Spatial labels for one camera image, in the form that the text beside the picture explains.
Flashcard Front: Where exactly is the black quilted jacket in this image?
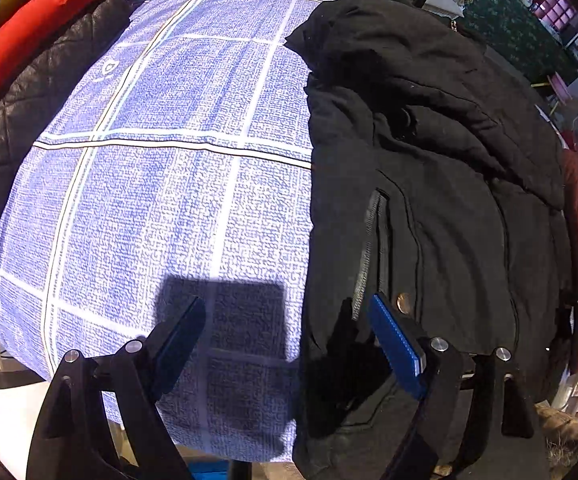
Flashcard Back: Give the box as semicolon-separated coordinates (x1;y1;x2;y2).
0;0;134;306

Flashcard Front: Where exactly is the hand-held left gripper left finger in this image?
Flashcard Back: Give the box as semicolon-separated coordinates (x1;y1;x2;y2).
25;296;207;480

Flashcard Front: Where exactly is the red jacket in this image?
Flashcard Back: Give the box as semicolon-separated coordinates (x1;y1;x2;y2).
0;0;155;126

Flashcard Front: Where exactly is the black padded jacket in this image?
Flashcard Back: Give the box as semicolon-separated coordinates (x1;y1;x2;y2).
285;0;577;480

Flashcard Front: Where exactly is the blue checked bedsheet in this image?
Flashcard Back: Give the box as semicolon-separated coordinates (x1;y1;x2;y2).
0;0;340;463

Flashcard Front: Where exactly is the green patterned cloth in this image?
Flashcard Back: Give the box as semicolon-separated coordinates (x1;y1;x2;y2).
462;0;578;86

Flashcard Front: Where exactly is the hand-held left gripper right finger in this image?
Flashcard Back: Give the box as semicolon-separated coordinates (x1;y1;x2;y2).
366;292;552;480

